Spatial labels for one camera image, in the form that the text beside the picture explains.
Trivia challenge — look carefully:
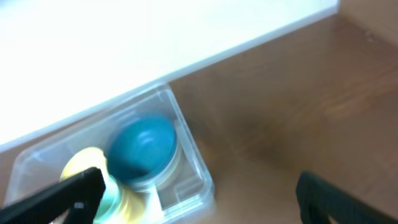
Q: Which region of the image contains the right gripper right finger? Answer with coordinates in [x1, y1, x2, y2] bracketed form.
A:
[295, 171, 397, 224]

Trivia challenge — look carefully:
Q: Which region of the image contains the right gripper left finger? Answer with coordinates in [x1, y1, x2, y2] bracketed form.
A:
[1, 167, 105, 224]

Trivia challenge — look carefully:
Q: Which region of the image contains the green plastic cup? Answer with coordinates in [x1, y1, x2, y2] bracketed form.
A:
[93, 175, 121, 224]

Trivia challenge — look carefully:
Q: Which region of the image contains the yellow small bowl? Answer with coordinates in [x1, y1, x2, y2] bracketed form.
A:
[60, 147, 109, 180]

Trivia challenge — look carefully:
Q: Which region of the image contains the yellow plastic cup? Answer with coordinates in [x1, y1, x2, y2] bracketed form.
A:
[116, 185, 145, 224]

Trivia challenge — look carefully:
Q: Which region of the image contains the clear plastic storage container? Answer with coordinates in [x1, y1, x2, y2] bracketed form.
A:
[5, 85, 214, 223]

